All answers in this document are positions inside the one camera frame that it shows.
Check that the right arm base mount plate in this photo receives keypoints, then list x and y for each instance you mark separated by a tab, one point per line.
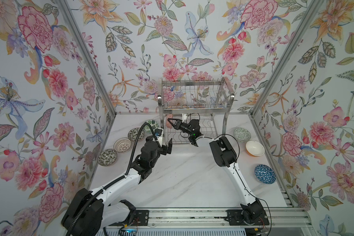
236	217

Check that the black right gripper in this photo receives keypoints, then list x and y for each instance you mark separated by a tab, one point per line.
179	124

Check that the dark speckled pattern bowl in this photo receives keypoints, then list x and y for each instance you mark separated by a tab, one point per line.
133	134

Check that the plain white bowl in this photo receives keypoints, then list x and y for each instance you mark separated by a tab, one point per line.
255	148

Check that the white lattice pattern bowl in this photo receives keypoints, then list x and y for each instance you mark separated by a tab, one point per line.
122	145

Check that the steel two-tier dish rack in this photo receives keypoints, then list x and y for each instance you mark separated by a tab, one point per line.
210	102

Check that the dark patterned bowl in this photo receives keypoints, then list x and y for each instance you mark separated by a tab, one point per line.
107	157

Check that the dark floral bowl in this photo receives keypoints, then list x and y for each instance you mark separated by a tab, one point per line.
167	123

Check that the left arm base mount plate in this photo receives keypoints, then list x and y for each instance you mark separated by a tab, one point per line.
137	218

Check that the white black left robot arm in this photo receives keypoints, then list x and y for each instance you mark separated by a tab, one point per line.
92	210

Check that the pale green patterned bowl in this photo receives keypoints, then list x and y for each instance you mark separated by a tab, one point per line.
242	135

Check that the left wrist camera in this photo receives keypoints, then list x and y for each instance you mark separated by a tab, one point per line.
159	135

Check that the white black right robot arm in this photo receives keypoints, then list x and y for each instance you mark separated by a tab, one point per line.
225	157

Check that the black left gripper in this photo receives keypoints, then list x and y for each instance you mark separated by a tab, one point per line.
170	146

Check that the green leaf pattern bowl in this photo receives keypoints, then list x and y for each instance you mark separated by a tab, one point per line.
152	125

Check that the blue geometric pattern bowl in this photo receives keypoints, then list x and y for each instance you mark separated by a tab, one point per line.
264	174

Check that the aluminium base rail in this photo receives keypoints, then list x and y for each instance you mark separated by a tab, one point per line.
279	217

